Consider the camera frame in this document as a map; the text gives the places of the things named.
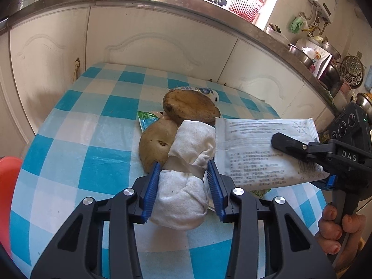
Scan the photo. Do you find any dark cooking pot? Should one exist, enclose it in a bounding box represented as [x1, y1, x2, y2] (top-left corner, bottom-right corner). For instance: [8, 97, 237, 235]
[318, 61, 342, 89]

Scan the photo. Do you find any blue cartoon snack wrapper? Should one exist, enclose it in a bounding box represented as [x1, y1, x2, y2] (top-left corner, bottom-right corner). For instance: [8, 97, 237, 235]
[137, 110, 166, 133]

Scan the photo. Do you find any blue white checked tablecloth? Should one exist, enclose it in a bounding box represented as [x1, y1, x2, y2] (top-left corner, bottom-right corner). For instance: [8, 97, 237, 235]
[9, 62, 329, 279]

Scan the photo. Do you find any white cloth wad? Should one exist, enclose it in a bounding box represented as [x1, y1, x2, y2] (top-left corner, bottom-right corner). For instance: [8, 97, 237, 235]
[149, 120, 217, 231]

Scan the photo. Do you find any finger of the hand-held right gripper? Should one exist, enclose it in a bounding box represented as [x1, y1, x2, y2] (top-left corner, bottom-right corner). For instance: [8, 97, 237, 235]
[271, 133, 311, 163]
[320, 175, 338, 191]

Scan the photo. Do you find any small steel pot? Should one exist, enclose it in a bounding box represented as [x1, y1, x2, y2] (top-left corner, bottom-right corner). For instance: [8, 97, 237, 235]
[356, 93, 372, 108]

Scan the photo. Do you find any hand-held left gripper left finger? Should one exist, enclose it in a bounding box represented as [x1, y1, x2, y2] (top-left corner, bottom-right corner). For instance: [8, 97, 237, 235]
[30, 161, 163, 279]

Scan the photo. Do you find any round metal steamer rack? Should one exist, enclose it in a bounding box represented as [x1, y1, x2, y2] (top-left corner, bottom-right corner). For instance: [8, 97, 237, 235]
[340, 54, 365, 89]

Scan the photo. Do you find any red plastic basin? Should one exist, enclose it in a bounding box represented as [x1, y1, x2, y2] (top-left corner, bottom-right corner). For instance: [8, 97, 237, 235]
[0, 156, 23, 259]

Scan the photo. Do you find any red plastic basket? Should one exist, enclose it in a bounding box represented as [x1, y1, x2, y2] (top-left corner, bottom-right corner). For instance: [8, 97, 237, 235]
[227, 0, 265, 23]

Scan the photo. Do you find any person's right hand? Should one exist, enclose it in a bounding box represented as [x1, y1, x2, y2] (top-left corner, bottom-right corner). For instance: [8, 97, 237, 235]
[315, 203, 367, 274]

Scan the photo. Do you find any green snack wrapper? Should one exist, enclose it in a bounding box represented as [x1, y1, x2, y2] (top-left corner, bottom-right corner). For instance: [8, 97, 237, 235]
[251, 188, 272, 199]

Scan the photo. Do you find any stone kitchen countertop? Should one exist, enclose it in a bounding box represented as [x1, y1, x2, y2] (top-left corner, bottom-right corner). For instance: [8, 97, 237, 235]
[0, 0, 349, 114]

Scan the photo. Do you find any stack of white plates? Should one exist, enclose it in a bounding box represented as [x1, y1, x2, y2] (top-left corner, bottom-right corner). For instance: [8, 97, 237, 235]
[266, 25, 291, 44]

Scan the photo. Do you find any white tube with blue label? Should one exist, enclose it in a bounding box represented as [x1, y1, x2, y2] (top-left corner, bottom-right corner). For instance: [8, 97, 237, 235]
[169, 86, 219, 103]

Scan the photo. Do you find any steel pot with lid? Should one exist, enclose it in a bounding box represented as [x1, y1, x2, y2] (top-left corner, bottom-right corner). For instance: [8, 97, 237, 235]
[320, 39, 342, 60]

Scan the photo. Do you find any floral printed bag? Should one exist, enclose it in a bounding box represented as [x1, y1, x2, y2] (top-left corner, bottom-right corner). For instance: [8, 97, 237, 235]
[296, 38, 333, 77]

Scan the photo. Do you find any steel bowl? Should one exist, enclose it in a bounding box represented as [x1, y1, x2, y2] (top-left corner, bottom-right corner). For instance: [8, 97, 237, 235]
[288, 43, 316, 69]

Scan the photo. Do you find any cream cabinet door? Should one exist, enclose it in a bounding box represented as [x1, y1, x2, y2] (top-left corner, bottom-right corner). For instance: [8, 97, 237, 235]
[86, 4, 242, 85]
[222, 39, 320, 120]
[279, 84, 338, 131]
[9, 7, 90, 149]

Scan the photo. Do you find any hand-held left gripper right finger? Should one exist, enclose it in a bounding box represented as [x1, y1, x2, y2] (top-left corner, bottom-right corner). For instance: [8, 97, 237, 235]
[205, 160, 338, 279]

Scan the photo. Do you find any green hanging cloth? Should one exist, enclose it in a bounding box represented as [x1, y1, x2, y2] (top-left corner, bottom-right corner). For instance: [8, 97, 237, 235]
[289, 17, 306, 33]

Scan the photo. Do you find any white printed packet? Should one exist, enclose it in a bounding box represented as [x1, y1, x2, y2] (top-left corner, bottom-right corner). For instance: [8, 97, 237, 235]
[214, 117, 332, 192]

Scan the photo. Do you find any whole brown potato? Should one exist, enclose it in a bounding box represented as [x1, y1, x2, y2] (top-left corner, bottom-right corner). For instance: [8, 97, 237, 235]
[139, 118, 179, 173]

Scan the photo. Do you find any cut brown potato half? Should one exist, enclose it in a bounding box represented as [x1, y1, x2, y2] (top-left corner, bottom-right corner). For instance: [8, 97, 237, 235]
[162, 90, 221, 125]

